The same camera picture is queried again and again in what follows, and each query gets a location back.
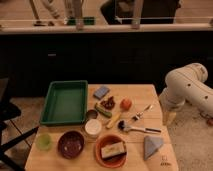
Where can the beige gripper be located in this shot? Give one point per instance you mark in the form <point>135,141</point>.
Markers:
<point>168,117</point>

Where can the blue sponge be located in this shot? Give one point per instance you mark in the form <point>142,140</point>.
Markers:
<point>101,92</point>

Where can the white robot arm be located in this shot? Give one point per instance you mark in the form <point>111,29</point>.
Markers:
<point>186,84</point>

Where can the orange bowl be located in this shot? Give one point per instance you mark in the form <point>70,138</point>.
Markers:
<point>113,162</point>

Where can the purple bowl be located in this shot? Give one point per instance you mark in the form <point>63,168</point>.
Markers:
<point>70,144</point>

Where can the silver fork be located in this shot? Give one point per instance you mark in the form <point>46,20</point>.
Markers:
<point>139,115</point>

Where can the grey folded cloth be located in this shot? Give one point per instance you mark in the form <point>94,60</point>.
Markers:
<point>152,145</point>

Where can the orange tomato toy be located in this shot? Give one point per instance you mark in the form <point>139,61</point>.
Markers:
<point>126,104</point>

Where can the black bristle brush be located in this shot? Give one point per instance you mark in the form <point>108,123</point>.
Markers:
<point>123,126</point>

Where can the yellow banana toy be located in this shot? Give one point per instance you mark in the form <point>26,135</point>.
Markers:
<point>113,120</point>

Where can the green cucumber toy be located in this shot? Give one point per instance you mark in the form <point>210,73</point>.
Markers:
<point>103,111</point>

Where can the brown pretzel toy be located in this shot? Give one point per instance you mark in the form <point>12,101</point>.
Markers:
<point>108,104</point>

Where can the white round container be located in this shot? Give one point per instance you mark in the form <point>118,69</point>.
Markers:
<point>93,128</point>

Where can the small dark metal cup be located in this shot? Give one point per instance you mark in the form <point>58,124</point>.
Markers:
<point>91,114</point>

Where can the green plastic tray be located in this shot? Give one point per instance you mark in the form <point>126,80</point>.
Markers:
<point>65,103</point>

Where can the light green cup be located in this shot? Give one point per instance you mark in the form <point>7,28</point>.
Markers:
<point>43,142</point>

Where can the black chair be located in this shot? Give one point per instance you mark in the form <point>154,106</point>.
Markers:
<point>9,111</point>

